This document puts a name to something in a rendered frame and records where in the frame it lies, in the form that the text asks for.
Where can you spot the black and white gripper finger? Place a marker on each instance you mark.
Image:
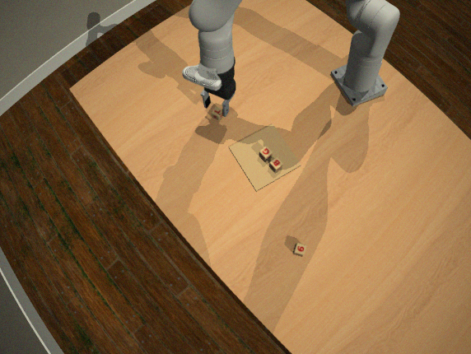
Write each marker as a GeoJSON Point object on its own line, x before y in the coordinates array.
{"type": "Point", "coordinates": [225, 106]}
{"type": "Point", "coordinates": [206, 98]}

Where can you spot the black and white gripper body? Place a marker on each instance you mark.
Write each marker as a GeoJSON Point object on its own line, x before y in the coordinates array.
{"type": "Point", "coordinates": [217, 75]}

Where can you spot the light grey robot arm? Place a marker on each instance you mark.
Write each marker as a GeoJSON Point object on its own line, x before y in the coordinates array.
{"type": "Point", "coordinates": [376, 18]}

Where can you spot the tan square mat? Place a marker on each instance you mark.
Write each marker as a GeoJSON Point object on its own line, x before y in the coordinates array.
{"type": "Point", "coordinates": [256, 169]}

